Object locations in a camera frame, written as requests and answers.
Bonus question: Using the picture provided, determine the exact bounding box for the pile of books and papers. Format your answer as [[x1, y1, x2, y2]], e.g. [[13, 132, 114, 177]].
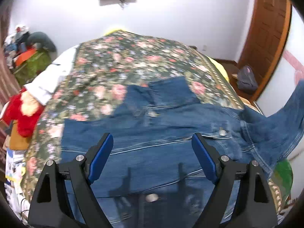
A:
[[4, 147, 27, 209]]

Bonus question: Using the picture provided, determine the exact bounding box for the green plastic object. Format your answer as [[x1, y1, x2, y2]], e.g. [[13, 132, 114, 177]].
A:
[[271, 159, 294, 201]]

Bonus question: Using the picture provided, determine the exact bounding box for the red plush toy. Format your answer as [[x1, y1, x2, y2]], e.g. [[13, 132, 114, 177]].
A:
[[3, 89, 45, 138]]

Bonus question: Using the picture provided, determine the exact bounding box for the orange box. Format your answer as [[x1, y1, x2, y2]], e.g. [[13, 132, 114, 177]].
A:
[[14, 48, 38, 67]]

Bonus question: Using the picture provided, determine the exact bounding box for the white shirt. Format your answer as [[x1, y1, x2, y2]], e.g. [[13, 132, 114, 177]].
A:
[[24, 45, 77, 105]]

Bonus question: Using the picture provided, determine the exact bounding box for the striped brown curtain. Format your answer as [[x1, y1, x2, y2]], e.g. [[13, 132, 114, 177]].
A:
[[0, 5, 22, 114]]

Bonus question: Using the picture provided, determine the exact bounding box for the wooden door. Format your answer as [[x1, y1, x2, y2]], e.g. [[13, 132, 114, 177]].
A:
[[237, 0, 292, 102]]

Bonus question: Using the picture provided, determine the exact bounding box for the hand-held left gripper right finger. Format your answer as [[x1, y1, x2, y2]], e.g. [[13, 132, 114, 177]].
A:
[[192, 132, 278, 228]]

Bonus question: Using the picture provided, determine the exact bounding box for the grey backpack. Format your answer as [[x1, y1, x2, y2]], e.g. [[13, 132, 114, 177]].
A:
[[236, 65, 259, 95]]

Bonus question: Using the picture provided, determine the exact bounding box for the grey plush cushion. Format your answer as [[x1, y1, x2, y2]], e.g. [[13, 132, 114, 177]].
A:
[[26, 32, 57, 53]]

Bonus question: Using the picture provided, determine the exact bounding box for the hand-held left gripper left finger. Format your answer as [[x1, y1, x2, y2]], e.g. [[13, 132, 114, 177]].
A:
[[27, 132, 114, 228]]

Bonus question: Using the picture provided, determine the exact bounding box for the blue denim jacket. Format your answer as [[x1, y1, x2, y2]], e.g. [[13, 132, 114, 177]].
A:
[[60, 76, 304, 228]]

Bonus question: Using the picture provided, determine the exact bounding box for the dark floral bed blanket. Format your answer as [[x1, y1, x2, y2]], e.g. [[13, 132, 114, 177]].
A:
[[20, 30, 283, 216]]

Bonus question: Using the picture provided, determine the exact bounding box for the green patterned storage box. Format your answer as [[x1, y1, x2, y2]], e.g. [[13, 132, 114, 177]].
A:
[[14, 51, 51, 86]]

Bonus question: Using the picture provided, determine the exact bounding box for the brown cardboard box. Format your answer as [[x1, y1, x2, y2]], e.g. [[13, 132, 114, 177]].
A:
[[9, 121, 32, 150]]

